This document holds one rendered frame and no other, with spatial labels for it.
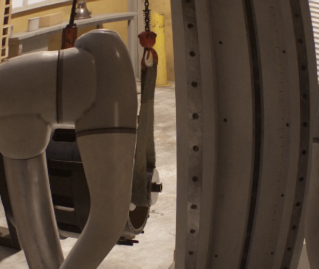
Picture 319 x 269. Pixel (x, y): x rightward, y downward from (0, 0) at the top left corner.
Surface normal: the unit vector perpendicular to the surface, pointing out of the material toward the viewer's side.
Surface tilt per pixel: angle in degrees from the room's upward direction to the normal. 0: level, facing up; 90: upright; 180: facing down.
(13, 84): 66
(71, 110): 114
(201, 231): 90
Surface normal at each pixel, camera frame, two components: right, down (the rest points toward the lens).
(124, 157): 0.62, 0.07
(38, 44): 0.76, 0.14
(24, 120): 0.22, 0.51
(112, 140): 0.27, 0.07
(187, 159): -0.29, 0.25
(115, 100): 0.39, -0.12
